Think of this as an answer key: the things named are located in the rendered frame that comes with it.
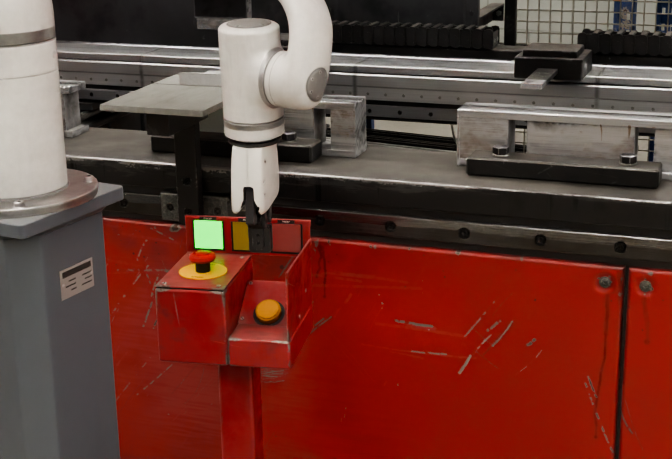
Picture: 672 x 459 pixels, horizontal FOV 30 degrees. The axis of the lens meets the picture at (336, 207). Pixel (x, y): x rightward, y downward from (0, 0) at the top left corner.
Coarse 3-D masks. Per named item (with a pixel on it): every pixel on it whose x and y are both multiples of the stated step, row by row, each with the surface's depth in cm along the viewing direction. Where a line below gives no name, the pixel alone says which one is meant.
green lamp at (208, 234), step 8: (200, 224) 194; (208, 224) 194; (216, 224) 193; (200, 232) 194; (208, 232) 194; (216, 232) 194; (200, 240) 195; (208, 240) 194; (216, 240) 194; (216, 248) 195
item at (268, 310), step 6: (264, 300) 188; (270, 300) 188; (258, 306) 187; (264, 306) 187; (270, 306) 187; (276, 306) 187; (258, 312) 186; (264, 312) 186; (270, 312) 186; (276, 312) 186; (258, 318) 186; (264, 318) 186; (270, 318) 186; (276, 318) 186
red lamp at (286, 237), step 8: (272, 224) 192; (280, 224) 191; (288, 224) 191; (296, 224) 191; (272, 232) 192; (280, 232) 192; (288, 232) 192; (296, 232) 191; (280, 240) 192; (288, 240) 192; (296, 240) 192; (280, 248) 193; (288, 248) 192; (296, 248) 192
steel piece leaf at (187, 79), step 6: (180, 72) 211; (180, 78) 211; (186, 78) 211; (192, 78) 211; (198, 78) 210; (204, 78) 210; (210, 78) 210; (216, 78) 209; (180, 84) 212; (186, 84) 211; (192, 84) 211; (198, 84) 211; (204, 84) 210; (210, 84) 210; (216, 84) 210
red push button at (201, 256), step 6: (198, 252) 186; (204, 252) 186; (210, 252) 186; (192, 258) 185; (198, 258) 185; (204, 258) 185; (210, 258) 185; (198, 264) 186; (204, 264) 186; (198, 270) 186; (204, 270) 186
